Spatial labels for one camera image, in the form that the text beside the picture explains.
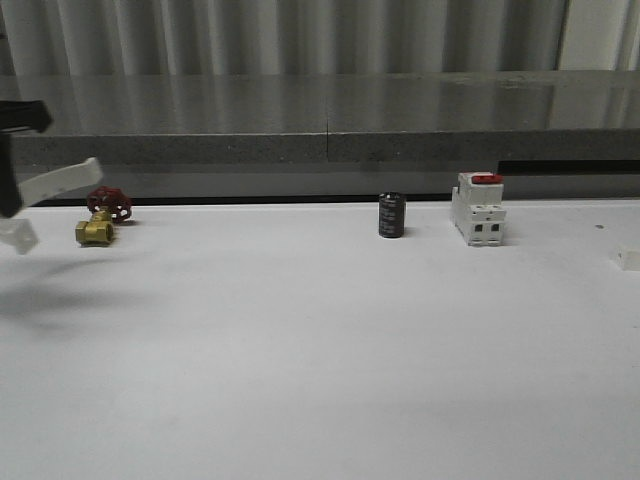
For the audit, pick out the brass valve with red handwheel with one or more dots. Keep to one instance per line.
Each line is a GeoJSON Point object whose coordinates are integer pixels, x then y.
{"type": "Point", "coordinates": [108, 206]}

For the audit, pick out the grey stone counter ledge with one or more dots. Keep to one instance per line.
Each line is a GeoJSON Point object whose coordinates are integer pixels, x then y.
{"type": "Point", "coordinates": [517, 123]}

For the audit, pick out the white half pipe clamp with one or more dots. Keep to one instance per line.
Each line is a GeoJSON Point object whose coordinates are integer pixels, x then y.
{"type": "Point", "coordinates": [628, 259]}
{"type": "Point", "coordinates": [19, 233]}

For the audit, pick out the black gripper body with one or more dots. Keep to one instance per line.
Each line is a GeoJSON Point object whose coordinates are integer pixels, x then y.
{"type": "Point", "coordinates": [17, 116]}

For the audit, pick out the white circuit breaker red switch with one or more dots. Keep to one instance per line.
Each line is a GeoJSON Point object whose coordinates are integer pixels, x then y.
{"type": "Point", "coordinates": [477, 210]}

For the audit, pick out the black cylindrical capacitor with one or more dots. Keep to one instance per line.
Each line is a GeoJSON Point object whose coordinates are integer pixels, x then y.
{"type": "Point", "coordinates": [391, 214]}

